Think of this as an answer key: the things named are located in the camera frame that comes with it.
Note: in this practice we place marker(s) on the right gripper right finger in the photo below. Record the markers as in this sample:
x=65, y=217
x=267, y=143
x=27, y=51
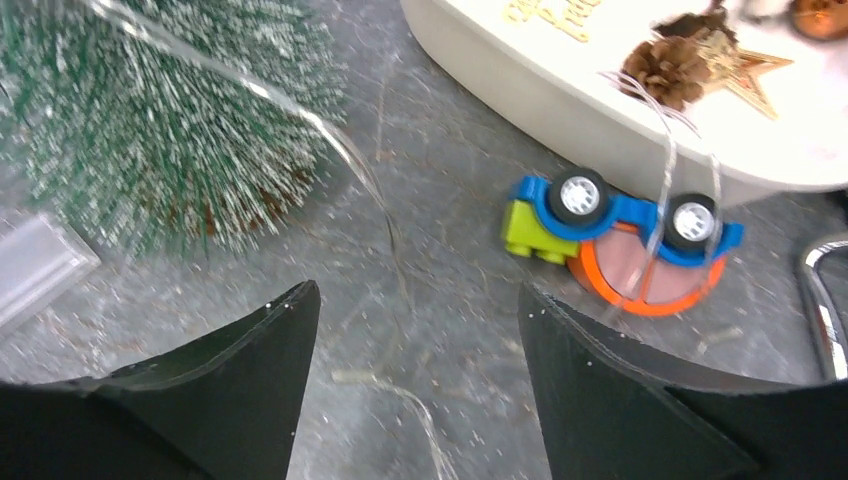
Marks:
x=612, y=407

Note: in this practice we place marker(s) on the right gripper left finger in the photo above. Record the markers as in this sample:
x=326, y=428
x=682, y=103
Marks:
x=223, y=406

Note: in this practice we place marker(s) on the clear battery box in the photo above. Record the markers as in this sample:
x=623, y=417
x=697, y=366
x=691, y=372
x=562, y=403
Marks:
x=41, y=258

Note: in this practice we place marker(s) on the small frosted christmas tree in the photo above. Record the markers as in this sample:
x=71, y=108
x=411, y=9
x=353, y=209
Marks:
x=140, y=148

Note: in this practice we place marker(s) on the gold merry christmas sign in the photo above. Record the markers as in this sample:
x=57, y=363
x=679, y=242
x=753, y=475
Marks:
x=567, y=16

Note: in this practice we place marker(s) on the orange round toy disc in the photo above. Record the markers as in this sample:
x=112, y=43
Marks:
x=611, y=266

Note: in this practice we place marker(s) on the white plastic tray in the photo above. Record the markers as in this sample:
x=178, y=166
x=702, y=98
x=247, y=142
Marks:
x=556, y=90

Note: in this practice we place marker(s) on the brown pine cone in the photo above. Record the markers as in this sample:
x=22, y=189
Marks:
x=670, y=69

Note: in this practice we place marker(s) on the gold star topper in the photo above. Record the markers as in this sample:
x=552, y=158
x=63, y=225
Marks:
x=738, y=70

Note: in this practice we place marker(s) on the orange shiny bauble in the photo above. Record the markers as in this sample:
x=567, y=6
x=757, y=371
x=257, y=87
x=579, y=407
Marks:
x=820, y=20

